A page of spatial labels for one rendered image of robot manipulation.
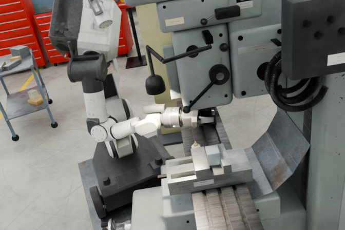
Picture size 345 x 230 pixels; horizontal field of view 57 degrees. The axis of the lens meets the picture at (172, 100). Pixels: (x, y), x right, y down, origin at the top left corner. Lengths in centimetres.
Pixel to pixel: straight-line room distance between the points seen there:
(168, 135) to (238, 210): 219
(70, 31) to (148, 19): 152
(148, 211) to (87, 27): 90
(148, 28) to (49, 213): 180
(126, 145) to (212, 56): 117
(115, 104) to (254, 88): 95
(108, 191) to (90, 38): 99
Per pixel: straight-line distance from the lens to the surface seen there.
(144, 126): 135
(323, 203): 147
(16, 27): 634
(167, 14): 104
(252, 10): 108
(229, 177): 137
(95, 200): 206
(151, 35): 297
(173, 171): 138
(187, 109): 114
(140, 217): 161
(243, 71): 114
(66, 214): 294
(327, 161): 133
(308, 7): 86
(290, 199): 162
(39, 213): 308
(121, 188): 206
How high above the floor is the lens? 192
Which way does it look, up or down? 28 degrees down
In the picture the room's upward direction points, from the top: 10 degrees counter-clockwise
